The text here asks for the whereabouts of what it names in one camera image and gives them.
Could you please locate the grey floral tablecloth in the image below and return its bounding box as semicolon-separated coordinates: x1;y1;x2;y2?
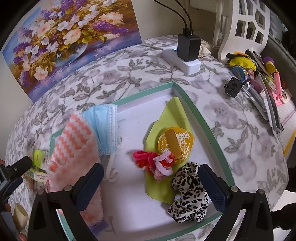
6;36;288;240

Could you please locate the blue face mask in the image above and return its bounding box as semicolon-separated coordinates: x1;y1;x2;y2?
81;103;123;182

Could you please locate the leopard print scrunchie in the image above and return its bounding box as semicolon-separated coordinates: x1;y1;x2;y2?
168;162;209;223

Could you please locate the yellow plush toy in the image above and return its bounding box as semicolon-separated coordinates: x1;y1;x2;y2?
226;51;257;71

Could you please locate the yellow round gold badge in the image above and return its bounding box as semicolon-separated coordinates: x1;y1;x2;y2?
157;126;194;164

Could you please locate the lime green cloth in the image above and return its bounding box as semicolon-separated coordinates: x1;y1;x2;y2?
144;97;192;204

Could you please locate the red pink fuzzy scrunchie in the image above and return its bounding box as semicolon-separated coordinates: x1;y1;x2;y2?
132;151;175;182

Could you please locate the cream tape roll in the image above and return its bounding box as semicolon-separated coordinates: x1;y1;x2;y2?
13;203;28;232

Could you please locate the black power adapter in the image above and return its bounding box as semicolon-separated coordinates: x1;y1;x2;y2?
177;27;201;62

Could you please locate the pink white wavy cloth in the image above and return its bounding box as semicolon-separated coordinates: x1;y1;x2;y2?
45;110;103;227

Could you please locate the white tray teal rim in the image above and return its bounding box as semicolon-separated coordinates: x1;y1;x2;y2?
97;82;234;240

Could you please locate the green tissue pack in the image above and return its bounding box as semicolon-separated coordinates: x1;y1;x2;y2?
26;150;50;183

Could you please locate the floral painting canvas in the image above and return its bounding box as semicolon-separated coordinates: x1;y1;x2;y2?
3;1;141;102

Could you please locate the white power strip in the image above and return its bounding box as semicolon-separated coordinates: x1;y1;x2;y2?
162;46;201;75

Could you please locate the white lattice basket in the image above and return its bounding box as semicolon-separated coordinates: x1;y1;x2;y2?
218;1;270;63

